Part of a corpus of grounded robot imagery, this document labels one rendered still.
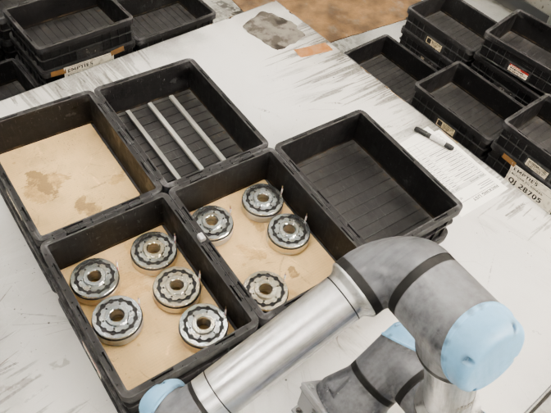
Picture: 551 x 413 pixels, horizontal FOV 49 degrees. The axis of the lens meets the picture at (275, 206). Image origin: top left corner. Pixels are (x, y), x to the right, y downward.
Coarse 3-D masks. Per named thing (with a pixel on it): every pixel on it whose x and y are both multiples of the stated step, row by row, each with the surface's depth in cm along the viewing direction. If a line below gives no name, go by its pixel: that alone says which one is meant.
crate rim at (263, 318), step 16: (240, 160) 147; (208, 176) 143; (176, 192) 139; (320, 208) 141; (192, 224) 134; (336, 224) 138; (208, 240) 131; (352, 240) 136; (240, 288) 125; (256, 304) 123
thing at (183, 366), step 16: (128, 208) 134; (176, 208) 136; (96, 224) 131; (48, 240) 127; (48, 256) 124; (208, 256) 130; (224, 272) 127; (64, 288) 120; (240, 304) 122; (80, 320) 116; (256, 320) 120; (96, 336) 114; (240, 336) 118; (96, 352) 113; (208, 352) 115; (112, 368) 111; (176, 368) 112; (192, 368) 115; (112, 384) 111; (144, 384) 110; (128, 400) 109
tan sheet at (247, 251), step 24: (240, 192) 154; (240, 216) 149; (240, 240) 145; (264, 240) 145; (312, 240) 147; (240, 264) 140; (264, 264) 141; (288, 264) 142; (312, 264) 143; (288, 288) 138
